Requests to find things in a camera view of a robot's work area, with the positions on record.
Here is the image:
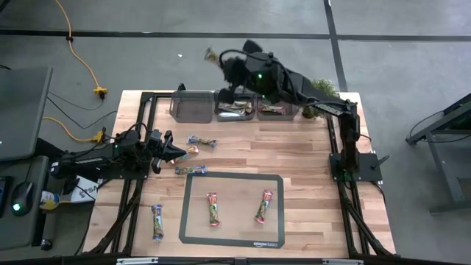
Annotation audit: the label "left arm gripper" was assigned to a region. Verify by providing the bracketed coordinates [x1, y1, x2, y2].
[146, 128, 187, 174]

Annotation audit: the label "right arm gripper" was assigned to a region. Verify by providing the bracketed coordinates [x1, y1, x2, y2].
[217, 38, 263, 105]

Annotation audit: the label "teal orange wrapper granola bar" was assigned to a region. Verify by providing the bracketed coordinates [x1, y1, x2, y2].
[171, 145, 200, 163]

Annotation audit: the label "blue wrapper granola bar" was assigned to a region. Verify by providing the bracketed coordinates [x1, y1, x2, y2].
[151, 204, 165, 241]
[187, 135, 217, 148]
[174, 164, 208, 175]

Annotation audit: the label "yellow snack packets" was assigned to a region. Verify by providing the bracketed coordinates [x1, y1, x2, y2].
[220, 101, 253, 110]

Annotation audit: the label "translucent grey plastic bin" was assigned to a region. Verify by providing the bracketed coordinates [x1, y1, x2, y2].
[169, 90, 215, 124]
[255, 93, 300, 121]
[213, 88, 256, 122]

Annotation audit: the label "white printed box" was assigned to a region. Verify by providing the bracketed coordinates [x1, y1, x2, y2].
[69, 175, 99, 204]

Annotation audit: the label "small green potted plant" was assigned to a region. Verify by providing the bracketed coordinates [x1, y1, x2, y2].
[301, 77, 340, 120]

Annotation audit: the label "black-bordered silicone baking mat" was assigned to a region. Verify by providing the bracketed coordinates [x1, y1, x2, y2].
[178, 171, 286, 249]

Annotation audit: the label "small plastic bottle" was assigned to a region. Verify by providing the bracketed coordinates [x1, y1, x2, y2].
[39, 190, 62, 211]

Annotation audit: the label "grey computer monitor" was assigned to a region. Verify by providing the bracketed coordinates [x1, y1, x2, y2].
[0, 66, 53, 163]

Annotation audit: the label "black computer mouse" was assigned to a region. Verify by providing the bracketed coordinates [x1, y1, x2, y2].
[10, 180, 35, 217]

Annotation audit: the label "dark side desk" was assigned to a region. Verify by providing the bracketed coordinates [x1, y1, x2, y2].
[0, 154, 51, 251]

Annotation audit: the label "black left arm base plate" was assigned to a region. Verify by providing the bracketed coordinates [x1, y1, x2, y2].
[96, 167, 150, 181]

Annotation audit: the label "yellow extension cable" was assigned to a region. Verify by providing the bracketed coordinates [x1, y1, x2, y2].
[54, 0, 108, 99]
[41, 116, 106, 144]

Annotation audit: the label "thin black cable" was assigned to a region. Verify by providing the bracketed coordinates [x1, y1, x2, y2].
[46, 94, 118, 130]
[408, 110, 445, 141]
[46, 91, 106, 111]

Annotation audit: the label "silver metal bracket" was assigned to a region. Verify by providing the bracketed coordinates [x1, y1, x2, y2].
[322, 258, 365, 265]
[116, 257, 159, 265]

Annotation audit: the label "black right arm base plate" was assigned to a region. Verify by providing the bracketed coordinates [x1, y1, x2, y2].
[330, 152, 391, 183]

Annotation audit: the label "grey metal desk frame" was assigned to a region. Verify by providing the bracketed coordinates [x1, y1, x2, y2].
[404, 93, 471, 215]

